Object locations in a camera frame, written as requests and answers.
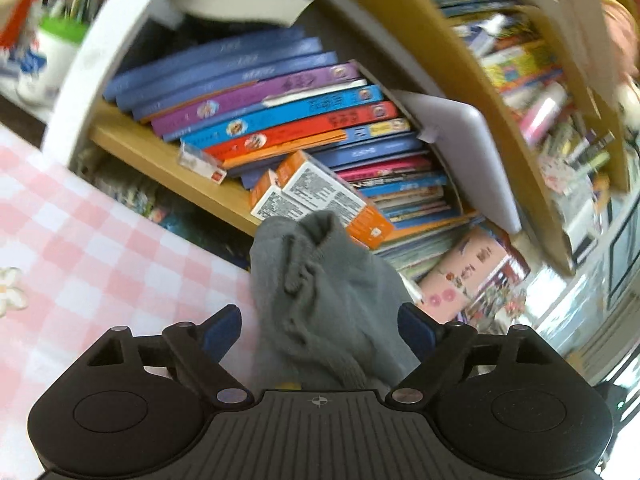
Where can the white shelf post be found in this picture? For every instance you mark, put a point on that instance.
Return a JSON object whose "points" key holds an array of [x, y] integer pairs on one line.
{"points": [[107, 41]]}

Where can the red tassel ornament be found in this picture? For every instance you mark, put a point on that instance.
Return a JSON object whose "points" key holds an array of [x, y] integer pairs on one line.
{"points": [[25, 5]]}

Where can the grey sweater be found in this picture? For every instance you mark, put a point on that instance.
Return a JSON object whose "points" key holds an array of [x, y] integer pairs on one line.
{"points": [[327, 309]]}

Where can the small white red box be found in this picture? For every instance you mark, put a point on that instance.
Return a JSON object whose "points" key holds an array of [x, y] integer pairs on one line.
{"points": [[201, 163]]}

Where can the pink checkered table mat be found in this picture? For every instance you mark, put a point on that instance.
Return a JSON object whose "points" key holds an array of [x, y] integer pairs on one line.
{"points": [[87, 263]]}

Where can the white plastic jar green lid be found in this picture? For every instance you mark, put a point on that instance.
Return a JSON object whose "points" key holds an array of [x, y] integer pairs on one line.
{"points": [[48, 58]]}

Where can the lower orange white box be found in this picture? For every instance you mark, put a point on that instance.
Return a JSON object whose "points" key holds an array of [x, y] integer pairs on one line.
{"points": [[267, 200]]}

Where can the row of colourful books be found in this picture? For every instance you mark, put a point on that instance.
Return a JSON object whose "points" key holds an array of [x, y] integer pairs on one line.
{"points": [[252, 100]]}

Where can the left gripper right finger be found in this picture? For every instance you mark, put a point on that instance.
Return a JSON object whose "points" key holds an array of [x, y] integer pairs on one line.
{"points": [[441, 350]]}

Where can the orange white box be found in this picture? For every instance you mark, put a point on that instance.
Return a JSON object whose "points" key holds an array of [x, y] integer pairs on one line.
{"points": [[302, 178], [267, 200]]}

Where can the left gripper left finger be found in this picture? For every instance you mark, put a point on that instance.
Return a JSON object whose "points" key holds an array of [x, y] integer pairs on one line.
{"points": [[197, 351]]}

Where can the upper orange white box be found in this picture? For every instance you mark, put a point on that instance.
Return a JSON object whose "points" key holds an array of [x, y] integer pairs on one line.
{"points": [[302, 178]]}

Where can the white tablet device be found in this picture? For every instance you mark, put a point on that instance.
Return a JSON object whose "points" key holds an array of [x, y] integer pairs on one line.
{"points": [[460, 134]]}

